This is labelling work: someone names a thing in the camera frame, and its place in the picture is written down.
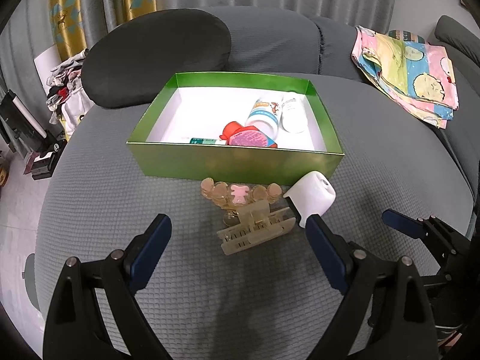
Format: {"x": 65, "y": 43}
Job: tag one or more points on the grey sofa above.
{"x": 112, "y": 202}

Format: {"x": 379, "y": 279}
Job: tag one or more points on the pile of clothes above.
{"x": 67, "y": 93}

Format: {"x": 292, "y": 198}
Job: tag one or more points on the beige rectangular hair clip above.
{"x": 255, "y": 232}

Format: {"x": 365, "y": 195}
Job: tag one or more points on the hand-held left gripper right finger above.
{"x": 326, "y": 251}

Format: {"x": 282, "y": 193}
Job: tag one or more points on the colourful printed blanket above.
{"x": 412, "y": 75}

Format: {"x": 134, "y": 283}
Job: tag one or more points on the green cardboard box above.
{"x": 225, "y": 165}

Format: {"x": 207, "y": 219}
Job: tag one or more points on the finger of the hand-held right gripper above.
{"x": 403, "y": 223}

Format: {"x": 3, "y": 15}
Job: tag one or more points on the black device with white roll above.
{"x": 15, "y": 120}

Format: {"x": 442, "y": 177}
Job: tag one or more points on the plain white pill bottle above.
{"x": 294, "y": 114}

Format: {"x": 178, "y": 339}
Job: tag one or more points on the small black device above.
{"x": 41, "y": 165}

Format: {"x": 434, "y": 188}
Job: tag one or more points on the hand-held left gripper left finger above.
{"x": 150, "y": 251}

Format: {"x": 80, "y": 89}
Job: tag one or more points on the white board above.
{"x": 47, "y": 62}

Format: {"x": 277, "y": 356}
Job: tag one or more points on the red bottle pink label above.
{"x": 243, "y": 137}

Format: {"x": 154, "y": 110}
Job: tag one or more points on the white bottle cartoon label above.
{"x": 262, "y": 114}

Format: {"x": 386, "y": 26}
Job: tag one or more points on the white plug-in device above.
{"x": 311, "y": 195}

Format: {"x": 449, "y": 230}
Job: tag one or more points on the beige round-bead hair clip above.
{"x": 221, "y": 193}

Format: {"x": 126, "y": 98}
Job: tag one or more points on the dark grey cushion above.
{"x": 150, "y": 56}

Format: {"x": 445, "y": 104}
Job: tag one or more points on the small green white bottle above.
{"x": 202, "y": 141}

